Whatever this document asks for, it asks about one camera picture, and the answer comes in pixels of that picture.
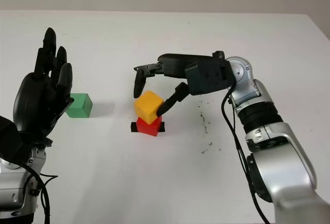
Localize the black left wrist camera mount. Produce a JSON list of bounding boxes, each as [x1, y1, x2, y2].
[[0, 115, 24, 163]]

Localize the black tape strip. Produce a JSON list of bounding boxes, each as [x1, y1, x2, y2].
[[130, 122, 166, 134]]

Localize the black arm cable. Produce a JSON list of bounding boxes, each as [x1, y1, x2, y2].
[[221, 84, 270, 224], [15, 162, 59, 224]]

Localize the red wooden cube block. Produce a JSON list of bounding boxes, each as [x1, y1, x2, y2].
[[136, 115, 163, 137]]

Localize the green wooden cube block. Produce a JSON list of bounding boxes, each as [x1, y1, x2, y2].
[[65, 93, 93, 118]]

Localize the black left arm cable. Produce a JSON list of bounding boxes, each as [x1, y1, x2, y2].
[[15, 162, 59, 224]]

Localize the yellow wooden cube block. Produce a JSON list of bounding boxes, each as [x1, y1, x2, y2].
[[134, 90, 165, 126]]

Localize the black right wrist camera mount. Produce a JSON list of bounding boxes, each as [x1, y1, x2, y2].
[[184, 58, 236, 96]]

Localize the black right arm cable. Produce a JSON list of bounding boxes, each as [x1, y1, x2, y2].
[[221, 84, 270, 224]]

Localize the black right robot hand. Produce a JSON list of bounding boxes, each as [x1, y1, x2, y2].
[[133, 53, 215, 118]]

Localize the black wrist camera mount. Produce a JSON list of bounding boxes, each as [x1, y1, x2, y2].
[[184, 58, 236, 96], [0, 115, 24, 163]]

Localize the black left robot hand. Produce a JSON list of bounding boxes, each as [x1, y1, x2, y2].
[[12, 27, 75, 147]]

